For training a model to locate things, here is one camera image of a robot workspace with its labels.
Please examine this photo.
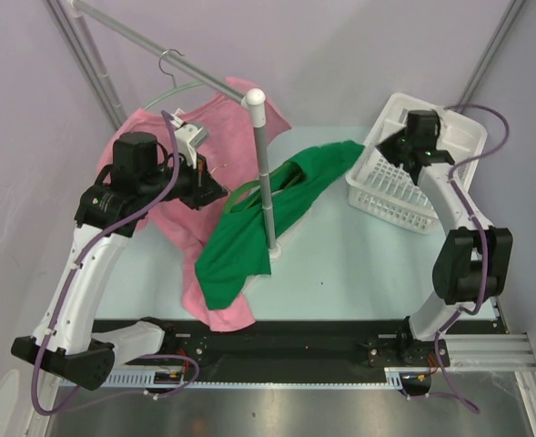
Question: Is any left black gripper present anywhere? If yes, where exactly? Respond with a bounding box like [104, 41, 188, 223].
[139, 149, 228, 210]

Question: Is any green t shirt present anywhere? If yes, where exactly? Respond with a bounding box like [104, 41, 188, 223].
[194, 140, 365, 311]

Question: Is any green hanger with gold hook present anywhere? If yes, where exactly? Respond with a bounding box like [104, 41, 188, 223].
[223, 161, 308, 213]

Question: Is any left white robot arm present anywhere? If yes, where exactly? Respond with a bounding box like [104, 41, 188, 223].
[11, 125, 227, 392]

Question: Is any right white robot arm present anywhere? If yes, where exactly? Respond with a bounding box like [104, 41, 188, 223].
[376, 109, 513, 365]

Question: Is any pink t shirt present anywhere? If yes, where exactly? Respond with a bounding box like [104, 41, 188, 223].
[95, 76, 292, 333]

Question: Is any white plastic basket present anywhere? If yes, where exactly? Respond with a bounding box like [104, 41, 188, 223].
[344, 92, 488, 236]

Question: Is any grey clothes rack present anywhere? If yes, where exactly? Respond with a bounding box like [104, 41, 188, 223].
[69, 0, 305, 283]

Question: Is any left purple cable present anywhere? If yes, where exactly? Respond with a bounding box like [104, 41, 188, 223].
[30, 110, 190, 416]

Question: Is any purple cable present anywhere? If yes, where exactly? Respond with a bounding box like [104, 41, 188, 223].
[433, 104, 511, 414]
[30, 110, 190, 416]

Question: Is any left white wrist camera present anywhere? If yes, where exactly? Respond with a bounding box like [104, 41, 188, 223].
[171, 117, 209, 168]

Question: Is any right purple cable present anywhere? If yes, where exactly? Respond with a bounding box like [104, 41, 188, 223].
[433, 104, 511, 414]

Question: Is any light green wire hanger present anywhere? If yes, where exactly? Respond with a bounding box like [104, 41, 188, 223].
[143, 48, 203, 110]

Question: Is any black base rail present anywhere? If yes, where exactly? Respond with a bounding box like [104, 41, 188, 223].
[89, 319, 510, 382]

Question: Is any white cable duct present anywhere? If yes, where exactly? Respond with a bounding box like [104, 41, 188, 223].
[106, 366, 437, 396]

